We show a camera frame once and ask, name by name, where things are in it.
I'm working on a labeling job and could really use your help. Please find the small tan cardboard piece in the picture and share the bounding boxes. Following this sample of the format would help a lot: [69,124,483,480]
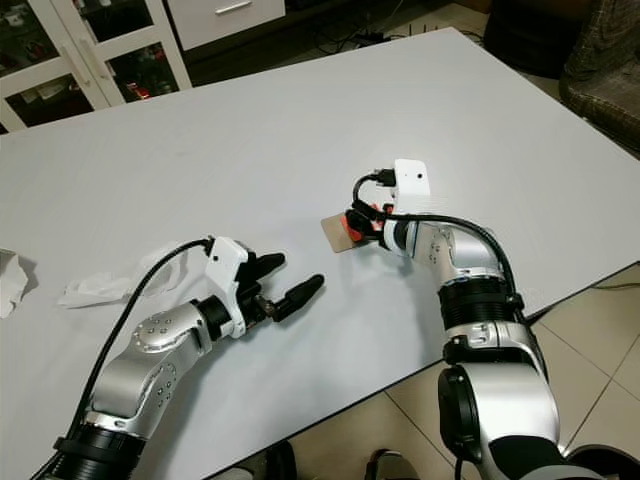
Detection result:
[320,211,361,254]

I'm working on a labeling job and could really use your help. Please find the crumpled white tissue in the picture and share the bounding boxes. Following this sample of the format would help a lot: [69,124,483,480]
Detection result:
[57,256,193,310]

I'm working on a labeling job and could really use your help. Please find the robot left leg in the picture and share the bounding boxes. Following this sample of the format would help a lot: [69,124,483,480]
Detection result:
[263,440,301,480]

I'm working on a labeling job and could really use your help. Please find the robot leg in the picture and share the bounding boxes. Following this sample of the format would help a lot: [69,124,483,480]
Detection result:
[363,448,413,480]
[263,440,301,480]

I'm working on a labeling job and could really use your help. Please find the robot right leg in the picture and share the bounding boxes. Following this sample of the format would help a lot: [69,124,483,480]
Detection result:
[363,448,413,480]

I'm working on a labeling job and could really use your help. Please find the torn white paper scrap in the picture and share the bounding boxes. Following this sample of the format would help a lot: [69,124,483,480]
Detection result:
[0,250,34,320]

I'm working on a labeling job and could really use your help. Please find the white drawer unit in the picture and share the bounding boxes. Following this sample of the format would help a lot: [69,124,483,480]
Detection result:
[163,0,287,51]

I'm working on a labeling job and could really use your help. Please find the white glass door cabinet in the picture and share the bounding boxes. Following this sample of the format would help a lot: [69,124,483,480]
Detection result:
[0,0,193,133]

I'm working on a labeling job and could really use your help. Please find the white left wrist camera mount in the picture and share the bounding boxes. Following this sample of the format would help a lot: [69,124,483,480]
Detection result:
[207,236,254,339]

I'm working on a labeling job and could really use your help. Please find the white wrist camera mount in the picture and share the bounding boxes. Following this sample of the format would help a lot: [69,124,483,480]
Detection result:
[392,158,432,214]
[207,236,254,339]

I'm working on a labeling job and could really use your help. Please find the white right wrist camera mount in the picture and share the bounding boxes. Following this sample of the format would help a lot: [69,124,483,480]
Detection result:
[392,158,432,214]

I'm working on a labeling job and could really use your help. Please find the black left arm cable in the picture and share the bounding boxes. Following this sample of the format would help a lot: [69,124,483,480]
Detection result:
[80,237,216,461]

